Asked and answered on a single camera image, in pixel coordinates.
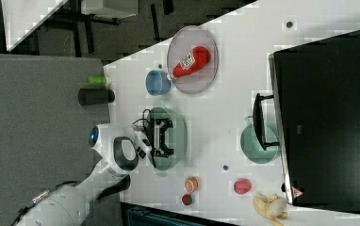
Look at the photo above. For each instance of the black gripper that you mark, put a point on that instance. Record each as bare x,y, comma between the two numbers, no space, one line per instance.
156,132

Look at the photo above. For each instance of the green plastic strainer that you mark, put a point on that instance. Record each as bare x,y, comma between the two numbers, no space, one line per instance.
177,138

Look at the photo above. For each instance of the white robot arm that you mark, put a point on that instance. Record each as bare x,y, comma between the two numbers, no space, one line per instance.
121,147

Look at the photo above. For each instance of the blue plastic cup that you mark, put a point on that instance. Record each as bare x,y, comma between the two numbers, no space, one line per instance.
157,83

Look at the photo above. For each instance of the black cylinder cup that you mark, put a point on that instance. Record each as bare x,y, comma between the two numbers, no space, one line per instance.
121,186

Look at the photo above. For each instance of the black cylinder on mat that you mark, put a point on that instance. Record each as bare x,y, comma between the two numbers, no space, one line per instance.
95,96

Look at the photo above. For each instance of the small red toy fruit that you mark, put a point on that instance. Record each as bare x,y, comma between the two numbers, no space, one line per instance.
187,199

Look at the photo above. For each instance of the green marker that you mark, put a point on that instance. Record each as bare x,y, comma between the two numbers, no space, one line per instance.
97,80

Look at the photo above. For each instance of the red ketchup bottle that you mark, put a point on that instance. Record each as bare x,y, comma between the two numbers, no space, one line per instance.
191,63

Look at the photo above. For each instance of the blue black case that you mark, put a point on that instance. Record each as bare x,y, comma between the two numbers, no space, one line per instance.
143,216

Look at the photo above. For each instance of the grey round plate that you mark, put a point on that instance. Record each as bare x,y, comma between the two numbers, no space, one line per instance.
183,42

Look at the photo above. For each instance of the green measuring cup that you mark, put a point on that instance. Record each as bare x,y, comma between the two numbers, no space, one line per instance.
251,147

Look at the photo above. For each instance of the toy banana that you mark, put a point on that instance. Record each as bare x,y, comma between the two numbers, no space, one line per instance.
273,208

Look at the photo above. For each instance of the black oven door handle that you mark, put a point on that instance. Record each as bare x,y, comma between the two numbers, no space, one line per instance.
259,123

